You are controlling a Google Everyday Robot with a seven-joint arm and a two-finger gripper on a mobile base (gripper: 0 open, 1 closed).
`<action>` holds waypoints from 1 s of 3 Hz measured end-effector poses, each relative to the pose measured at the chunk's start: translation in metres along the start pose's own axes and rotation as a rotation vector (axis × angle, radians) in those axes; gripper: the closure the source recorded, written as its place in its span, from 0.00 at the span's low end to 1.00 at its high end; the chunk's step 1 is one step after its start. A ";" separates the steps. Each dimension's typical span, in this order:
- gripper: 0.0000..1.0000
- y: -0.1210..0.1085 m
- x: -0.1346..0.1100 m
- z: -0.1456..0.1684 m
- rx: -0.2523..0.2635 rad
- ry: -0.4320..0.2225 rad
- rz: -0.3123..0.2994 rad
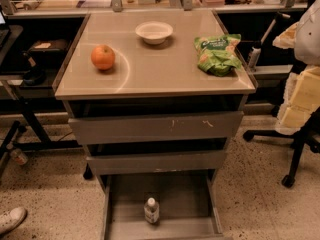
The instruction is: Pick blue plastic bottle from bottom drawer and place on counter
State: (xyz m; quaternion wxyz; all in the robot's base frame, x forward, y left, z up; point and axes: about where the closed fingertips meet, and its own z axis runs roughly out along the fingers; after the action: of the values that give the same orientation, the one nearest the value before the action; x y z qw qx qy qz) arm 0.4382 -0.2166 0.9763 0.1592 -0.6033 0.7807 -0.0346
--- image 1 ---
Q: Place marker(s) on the clear plastic bottle white cap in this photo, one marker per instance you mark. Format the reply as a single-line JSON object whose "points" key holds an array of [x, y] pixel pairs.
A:
{"points": [[151, 210]]}

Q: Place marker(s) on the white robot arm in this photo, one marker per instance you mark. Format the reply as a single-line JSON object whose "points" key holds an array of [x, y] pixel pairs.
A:
{"points": [[301, 97]]}

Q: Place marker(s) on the grey drawer cabinet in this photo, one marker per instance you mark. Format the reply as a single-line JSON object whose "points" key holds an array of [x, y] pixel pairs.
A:
{"points": [[148, 79]]}

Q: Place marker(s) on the middle grey drawer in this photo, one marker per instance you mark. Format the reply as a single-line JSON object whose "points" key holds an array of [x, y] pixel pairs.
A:
{"points": [[156, 162]]}

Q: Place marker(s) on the top grey drawer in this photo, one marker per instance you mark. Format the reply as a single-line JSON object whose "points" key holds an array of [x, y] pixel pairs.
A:
{"points": [[170, 127]]}

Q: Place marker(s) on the open bottom grey drawer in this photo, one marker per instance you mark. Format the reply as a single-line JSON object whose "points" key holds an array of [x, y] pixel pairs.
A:
{"points": [[187, 209]]}

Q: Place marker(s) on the small bottle on floor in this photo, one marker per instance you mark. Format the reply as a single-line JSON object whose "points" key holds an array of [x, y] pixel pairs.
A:
{"points": [[17, 154]]}

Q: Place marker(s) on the orange apple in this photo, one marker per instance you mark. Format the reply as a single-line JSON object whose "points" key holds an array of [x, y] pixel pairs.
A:
{"points": [[103, 57]]}

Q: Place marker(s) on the white paper bowl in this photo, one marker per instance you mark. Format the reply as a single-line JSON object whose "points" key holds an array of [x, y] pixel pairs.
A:
{"points": [[154, 32]]}

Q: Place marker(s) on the green chip bag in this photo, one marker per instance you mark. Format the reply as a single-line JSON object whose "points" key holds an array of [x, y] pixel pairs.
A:
{"points": [[216, 54]]}

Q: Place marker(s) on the black box on shelf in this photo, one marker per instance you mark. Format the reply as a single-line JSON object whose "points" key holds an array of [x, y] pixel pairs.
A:
{"points": [[50, 51]]}

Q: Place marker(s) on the black office chair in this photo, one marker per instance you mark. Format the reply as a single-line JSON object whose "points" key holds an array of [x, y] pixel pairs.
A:
{"points": [[305, 136]]}

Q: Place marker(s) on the white sneaker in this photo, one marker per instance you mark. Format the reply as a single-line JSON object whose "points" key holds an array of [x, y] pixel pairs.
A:
{"points": [[11, 219]]}

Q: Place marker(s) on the black desk frame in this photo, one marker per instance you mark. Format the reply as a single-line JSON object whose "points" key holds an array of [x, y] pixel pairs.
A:
{"points": [[17, 130]]}

